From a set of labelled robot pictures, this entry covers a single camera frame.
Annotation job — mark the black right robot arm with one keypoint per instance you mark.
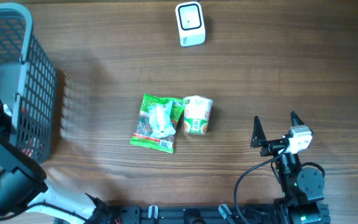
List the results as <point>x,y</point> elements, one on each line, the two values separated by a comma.
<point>302,184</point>

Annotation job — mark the cup noodles container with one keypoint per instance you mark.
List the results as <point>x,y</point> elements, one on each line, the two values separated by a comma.
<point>197,110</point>

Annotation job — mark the light blue candy packet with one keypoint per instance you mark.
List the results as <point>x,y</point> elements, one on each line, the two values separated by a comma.
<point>160,121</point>

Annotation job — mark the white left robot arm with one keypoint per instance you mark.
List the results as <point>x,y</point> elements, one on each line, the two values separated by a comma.
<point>24,187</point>

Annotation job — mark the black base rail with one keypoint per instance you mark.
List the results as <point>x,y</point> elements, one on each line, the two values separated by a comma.
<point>256,213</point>

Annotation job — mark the dark grey plastic basket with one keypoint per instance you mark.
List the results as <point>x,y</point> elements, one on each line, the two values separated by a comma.
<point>28,82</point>

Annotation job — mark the white barcode scanner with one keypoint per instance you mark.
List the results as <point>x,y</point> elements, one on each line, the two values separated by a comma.
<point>190,23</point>

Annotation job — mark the green snack bag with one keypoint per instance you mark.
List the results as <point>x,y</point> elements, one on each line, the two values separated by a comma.
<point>142,137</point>

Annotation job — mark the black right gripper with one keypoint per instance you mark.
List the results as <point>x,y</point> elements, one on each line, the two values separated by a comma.
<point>259,140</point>

